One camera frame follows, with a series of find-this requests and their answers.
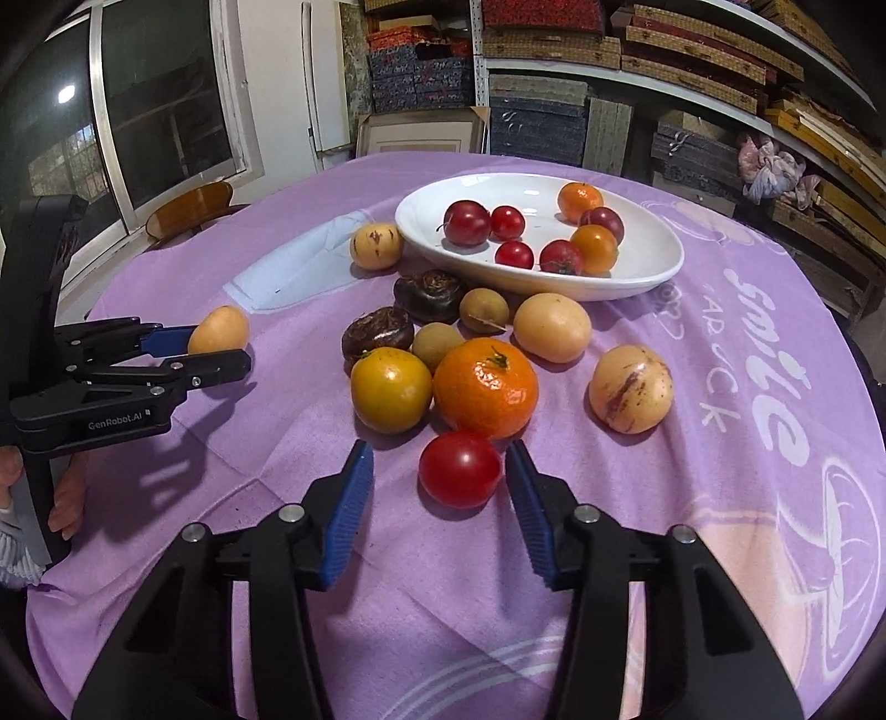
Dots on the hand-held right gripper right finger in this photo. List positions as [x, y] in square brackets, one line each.
[536, 526]

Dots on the white board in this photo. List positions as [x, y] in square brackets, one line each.
[325, 90]

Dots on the stack of yellow wooden boxes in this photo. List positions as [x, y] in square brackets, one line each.
[824, 138]

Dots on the green marbled slab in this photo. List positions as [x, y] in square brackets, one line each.
[356, 76]

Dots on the pale yellow melon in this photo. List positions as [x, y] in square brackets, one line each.
[221, 329]

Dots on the white metal shelf rack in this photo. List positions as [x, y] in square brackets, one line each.
[477, 83]

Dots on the stack of flat wooden cases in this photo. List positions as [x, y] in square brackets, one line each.
[824, 235]

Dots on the brown longan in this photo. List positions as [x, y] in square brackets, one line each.
[484, 308]
[437, 345]

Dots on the dark water chestnut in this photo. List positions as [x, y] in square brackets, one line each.
[374, 331]
[429, 294]

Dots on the yellow orange tomato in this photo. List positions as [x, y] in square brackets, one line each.
[391, 389]

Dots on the white oval dish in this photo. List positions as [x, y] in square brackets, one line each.
[429, 208]

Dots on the small spotted yellow melon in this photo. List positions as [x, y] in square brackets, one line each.
[376, 246]

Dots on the large mandarin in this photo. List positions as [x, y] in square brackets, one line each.
[486, 388]

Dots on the white framed window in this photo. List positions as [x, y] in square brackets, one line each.
[159, 90]

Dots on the upright woven panels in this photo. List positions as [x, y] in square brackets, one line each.
[609, 135]

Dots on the purple printed tablecloth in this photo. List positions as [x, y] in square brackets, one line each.
[484, 623]

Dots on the pink cloth bundle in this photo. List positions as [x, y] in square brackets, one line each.
[775, 169]

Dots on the red tomato with dry stem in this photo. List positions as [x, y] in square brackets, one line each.
[559, 256]

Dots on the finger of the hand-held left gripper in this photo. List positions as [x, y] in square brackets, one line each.
[169, 339]
[214, 365]

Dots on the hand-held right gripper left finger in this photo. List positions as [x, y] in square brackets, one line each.
[342, 526]

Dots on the red tomato with green stem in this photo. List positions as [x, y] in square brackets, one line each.
[460, 469]

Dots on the stack of blue floral boxes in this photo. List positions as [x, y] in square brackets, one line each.
[419, 76]

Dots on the person's left hand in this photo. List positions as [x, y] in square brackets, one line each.
[69, 498]

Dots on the stack of red floral boxes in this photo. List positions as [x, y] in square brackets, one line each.
[540, 15]

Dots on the framed picture in cardboard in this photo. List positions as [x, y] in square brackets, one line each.
[415, 135]

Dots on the stack of dark patterned boxes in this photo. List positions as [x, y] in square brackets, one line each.
[696, 166]

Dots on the stack of dark grey boxes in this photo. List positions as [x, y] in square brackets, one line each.
[536, 121]

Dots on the striped yellow pepino melon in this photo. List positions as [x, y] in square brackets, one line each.
[630, 388]

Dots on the light wooden chair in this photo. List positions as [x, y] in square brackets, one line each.
[187, 208]

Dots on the dark red plum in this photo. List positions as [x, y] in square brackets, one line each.
[466, 223]

